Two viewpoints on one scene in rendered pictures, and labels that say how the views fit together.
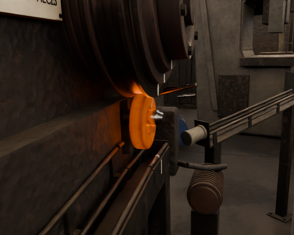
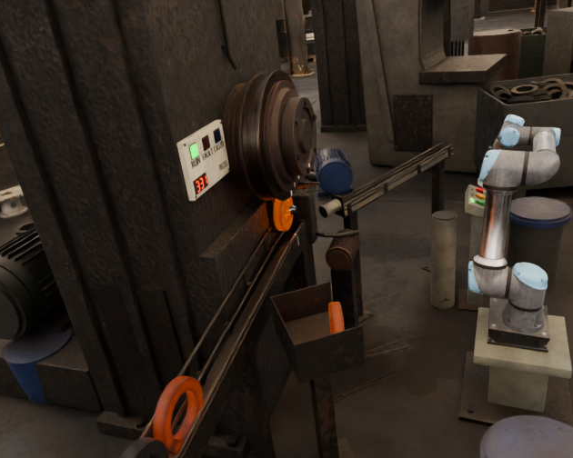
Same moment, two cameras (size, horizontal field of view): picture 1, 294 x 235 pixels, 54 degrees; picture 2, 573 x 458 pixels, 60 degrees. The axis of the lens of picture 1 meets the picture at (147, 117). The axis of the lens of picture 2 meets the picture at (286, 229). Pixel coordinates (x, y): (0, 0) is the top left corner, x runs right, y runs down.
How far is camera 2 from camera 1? 1.19 m
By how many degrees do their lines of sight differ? 13
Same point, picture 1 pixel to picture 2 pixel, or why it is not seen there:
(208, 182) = (341, 246)
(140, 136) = (281, 224)
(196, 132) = (331, 206)
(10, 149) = (221, 248)
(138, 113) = (278, 210)
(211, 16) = (379, 14)
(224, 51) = (399, 63)
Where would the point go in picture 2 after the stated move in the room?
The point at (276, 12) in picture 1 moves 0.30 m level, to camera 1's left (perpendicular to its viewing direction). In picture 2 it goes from (460, 14) to (417, 20)
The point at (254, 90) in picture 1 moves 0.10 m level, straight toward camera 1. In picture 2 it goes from (438, 114) to (437, 117)
